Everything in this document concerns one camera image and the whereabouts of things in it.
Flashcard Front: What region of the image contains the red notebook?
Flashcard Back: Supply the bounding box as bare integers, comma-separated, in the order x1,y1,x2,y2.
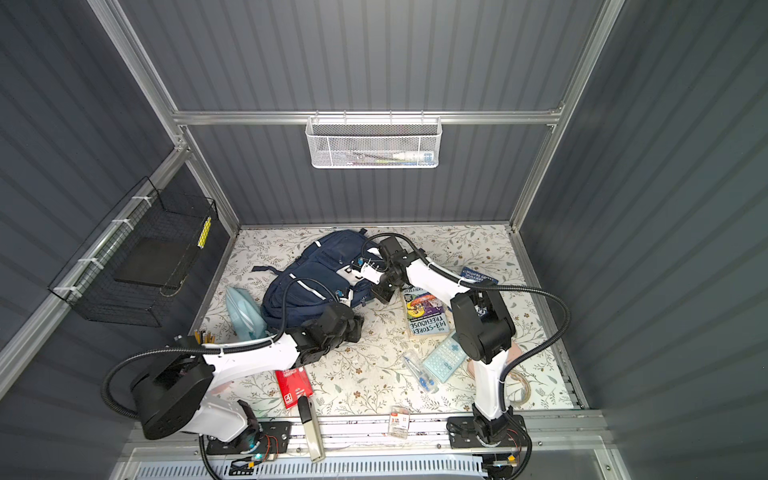
275,367,313,409

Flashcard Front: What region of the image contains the white tube in basket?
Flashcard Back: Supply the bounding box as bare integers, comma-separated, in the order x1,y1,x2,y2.
391,151,434,165

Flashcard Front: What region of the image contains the coiled beige cable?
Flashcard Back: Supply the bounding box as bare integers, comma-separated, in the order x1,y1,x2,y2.
506,368,533,404

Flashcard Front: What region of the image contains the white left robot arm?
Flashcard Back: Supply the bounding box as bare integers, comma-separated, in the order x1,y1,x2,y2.
100,278,364,442

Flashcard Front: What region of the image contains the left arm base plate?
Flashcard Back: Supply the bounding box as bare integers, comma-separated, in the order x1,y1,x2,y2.
205,421,292,457

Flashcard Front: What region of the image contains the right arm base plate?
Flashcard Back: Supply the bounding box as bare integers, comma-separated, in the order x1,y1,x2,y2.
446,413,530,451

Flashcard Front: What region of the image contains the light green calculator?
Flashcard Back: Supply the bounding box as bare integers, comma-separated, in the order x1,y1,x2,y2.
423,335,467,383

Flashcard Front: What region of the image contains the white wire mesh basket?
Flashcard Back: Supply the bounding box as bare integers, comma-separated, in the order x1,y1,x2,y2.
305,115,443,169

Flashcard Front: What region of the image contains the black silver stapler tool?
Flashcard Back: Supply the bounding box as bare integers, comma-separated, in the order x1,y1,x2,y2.
297,396,326,463

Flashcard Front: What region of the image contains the black wire wall basket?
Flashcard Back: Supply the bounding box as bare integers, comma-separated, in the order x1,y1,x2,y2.
49,181,218,328

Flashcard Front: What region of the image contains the pink pouch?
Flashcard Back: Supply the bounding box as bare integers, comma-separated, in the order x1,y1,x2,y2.
467,341,523,379

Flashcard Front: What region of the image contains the small clear packet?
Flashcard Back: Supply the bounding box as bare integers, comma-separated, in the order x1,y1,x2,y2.
387,406,410,439

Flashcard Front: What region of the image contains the pink cup with pencils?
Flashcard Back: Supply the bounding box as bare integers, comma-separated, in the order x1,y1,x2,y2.
191,330,216,349

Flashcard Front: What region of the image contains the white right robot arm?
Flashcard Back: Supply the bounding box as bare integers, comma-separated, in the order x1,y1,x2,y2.
359,232,572,422

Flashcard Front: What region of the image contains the light blue folded cloth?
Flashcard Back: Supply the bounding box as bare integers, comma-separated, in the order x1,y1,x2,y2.
225,287,267,341

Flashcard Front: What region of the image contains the clear blue pen case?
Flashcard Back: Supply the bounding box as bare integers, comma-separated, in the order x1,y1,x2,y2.
403,353,439,394

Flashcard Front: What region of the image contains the navy blue student backpack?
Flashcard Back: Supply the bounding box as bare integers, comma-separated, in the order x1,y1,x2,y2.
253,229,377,329

